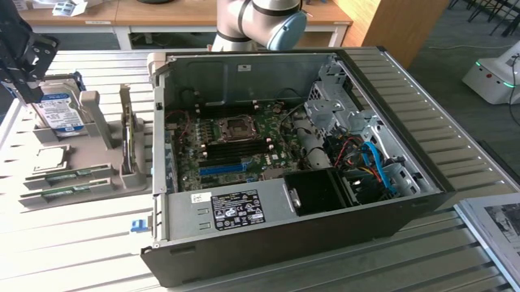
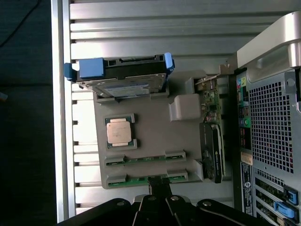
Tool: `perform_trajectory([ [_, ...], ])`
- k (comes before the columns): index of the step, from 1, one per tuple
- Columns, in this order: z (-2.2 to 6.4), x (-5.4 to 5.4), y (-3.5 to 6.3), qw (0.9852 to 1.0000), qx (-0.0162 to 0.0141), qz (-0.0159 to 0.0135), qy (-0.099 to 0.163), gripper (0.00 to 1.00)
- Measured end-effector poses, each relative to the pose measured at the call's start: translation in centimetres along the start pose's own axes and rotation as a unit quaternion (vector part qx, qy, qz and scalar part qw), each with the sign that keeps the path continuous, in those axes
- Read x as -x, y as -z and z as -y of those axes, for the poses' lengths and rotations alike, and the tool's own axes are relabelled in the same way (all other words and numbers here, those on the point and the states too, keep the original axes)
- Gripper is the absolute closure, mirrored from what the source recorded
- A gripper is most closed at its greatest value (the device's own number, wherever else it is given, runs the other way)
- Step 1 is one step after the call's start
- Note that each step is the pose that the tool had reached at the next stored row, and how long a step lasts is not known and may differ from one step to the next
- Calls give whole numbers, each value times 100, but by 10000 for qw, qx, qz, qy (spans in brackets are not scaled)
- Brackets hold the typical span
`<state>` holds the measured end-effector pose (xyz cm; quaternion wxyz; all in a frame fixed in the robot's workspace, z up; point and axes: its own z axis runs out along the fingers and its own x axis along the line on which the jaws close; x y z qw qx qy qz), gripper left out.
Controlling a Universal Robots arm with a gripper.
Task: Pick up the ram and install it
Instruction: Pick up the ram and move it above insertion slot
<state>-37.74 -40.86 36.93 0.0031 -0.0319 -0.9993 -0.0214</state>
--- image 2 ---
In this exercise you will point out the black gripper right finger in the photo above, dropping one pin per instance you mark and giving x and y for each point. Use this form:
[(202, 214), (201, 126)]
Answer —
[(211, 213)]

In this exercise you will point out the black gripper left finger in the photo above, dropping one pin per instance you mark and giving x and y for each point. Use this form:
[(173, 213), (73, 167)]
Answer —
[(110, 212)]

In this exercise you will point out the green RAM stick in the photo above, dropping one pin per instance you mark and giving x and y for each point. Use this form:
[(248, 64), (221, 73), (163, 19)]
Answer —
[(136, 180)]

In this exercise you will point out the black graphics card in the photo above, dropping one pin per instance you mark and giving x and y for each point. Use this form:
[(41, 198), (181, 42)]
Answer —
[(210, 143)]

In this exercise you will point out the blue expansion slot latch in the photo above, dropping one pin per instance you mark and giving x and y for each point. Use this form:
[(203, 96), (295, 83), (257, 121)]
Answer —
[(285, 210), (289, 193)]

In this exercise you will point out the silver CPU chip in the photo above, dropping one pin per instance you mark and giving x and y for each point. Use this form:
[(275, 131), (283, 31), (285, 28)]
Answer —
[(118, 133)]

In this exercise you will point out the grey parts rack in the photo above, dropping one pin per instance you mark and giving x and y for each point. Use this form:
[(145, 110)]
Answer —
[(152, 131)]

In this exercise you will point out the grey open PC case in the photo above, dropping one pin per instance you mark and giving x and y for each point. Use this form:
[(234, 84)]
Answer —
[(270, 129)]

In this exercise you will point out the hard disk in blue-tabbed carrier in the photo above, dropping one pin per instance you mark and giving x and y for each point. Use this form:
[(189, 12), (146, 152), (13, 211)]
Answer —
[(131, 70)]

